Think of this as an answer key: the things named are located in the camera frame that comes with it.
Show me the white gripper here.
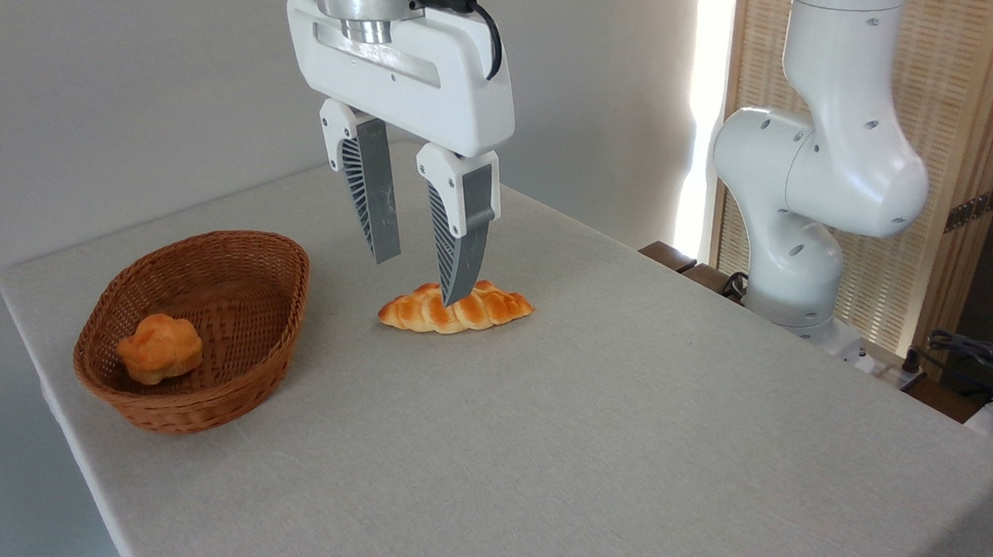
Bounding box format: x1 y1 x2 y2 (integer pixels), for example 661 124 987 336
266 0 524 312

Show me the round orange bread bun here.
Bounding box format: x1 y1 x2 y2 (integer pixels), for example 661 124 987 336
113 310 207 390

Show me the braided golden bread loaf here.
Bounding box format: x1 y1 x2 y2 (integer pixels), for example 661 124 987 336
377 272 537 342

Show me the brown wicker basket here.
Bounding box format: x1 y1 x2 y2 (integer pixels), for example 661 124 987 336
68 218 314 445

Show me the dark brown wooden furniture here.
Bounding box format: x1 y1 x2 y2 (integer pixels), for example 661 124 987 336
635 240 750 305

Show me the grey table cloth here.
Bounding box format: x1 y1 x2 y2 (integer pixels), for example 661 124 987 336
0 131 993 557

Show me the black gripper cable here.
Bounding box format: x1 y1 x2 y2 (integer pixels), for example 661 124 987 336
405 0 509 82

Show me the black cable bundle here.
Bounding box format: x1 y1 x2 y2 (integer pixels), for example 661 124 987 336
923 328 993 404

